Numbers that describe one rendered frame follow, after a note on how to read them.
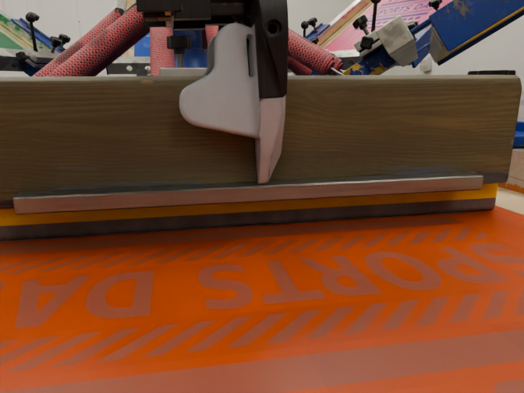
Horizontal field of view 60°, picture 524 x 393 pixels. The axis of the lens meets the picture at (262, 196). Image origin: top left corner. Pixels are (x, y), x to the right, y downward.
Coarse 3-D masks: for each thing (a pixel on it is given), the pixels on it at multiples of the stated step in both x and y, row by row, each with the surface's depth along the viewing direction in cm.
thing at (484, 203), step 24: (192, 216) 30; (216, 216) 30; (240, 216) 31; (264, 216) 31; (288, 216) 31; (312, 216) 32; (336, 216) 32; (360, 216) 32; (384, 216) 33; (0, 240) 28
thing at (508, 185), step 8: (512, 152) 41; (520, 152) 40; (512, 160) 41; (520, 160) 40; (512, 168) 41; (520, 168) 40; (512, 176) 41; (520, 176) 40; (504, 184) 42; (512, 184) 41; (520, 184) 40; (520, 192) 40
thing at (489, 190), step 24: (456, 192) 33; (480, 192) 34; (0, 216) 28; (24, 216) 28; (48, 216) 28; (72, 216) 29; (96, 216) 29; (120, 216) 29; (144, 216) 30; (168, 216) 30
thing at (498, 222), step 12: (396, 216) 33; (456, 216) 33; (468, 216) 33; (480, 216) 33; (492, 216) 33; (504, 216) 33; (516, 216) 33; (480, 228) 30; (492, 228) 30; (504, 228) 30; (516, 228) 30; (504, 240) 28; (516, 240) 28
